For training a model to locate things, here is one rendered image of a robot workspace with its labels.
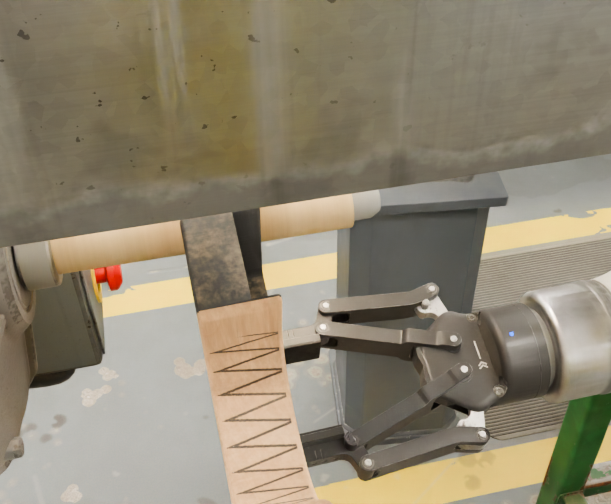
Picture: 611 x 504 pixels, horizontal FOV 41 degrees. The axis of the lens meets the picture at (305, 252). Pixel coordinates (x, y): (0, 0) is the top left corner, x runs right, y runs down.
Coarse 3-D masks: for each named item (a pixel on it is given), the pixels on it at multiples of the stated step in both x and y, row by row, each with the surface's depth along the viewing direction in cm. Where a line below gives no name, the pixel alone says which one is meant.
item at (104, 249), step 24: (264, 216) 49; (288, 216) 50; (312, 216) 50; (336, 216) 50; (72, 240) 48; (96, 240) 48; (120, 240) 48; (144, 240) 48; (168, 240) 49; (264, 240) 51; (72, 264) 48; (96, 264) 49; (120, 264) 50
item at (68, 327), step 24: (48, 288) 76; (72, 288) 77; (96, 288) 84; (48, 312) 78; (72, 312) 79; (96, 312) 83; (48, 336) 80; (72, 336) 81; (96, 336) 83; (48, 360) 82; (72, 360) 83; (96, 360) 84; (48, 384) 89
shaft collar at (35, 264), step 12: (48, 240) 47; (24, 252) 47; (36, 252) 47; (48, 252) 47; (24, 264) 47; (36, 264) 47; (48, 264) 47; (24, 276) 47; (36, 276) 47; (48, 276) 47; (60, 276) 49; (36, 288) 48
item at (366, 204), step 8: (360, 192) 51; (368, 192) 51; (376, 192) 51; (360, 200) 51; (368, 200) 51; (376, 200) 51; (360, 208) 51; (368, 208) 51; (376, 208) 51; (360, 216) 51; (368, 216) 51
